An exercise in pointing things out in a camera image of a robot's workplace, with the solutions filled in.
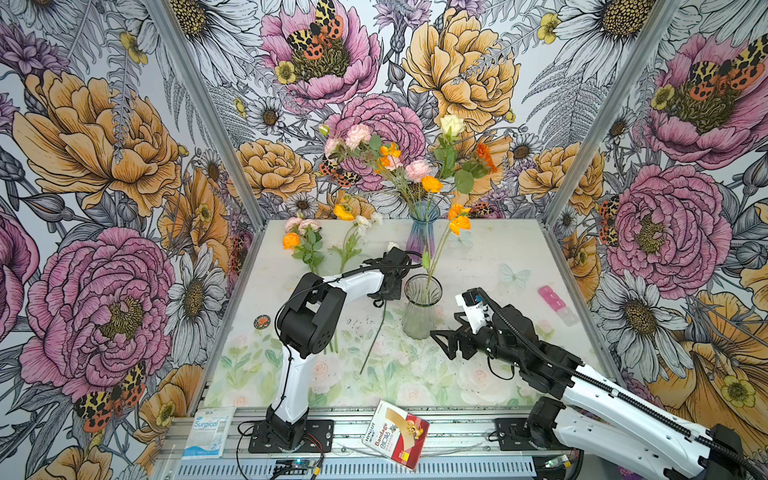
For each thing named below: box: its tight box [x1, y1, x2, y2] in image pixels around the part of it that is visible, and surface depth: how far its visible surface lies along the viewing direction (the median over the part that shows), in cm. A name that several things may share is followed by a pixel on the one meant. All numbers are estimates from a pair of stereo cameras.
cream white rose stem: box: [434, 115, 466, 186], surface depth 91 cm
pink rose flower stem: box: [324, 124, 417, 208], surface depth 87 cm
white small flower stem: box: [328, 212, 383, 274], surface depth 114 cm
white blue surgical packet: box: [181, 407, 237, 460], surface depth 76 cm
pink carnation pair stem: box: [385, 155, 432, 218], surface depth 92 cm
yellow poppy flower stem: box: [374, 142, 420, 219], surface depth 89 cm
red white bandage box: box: [362, 400, 430, 470], surface depth 73 cm
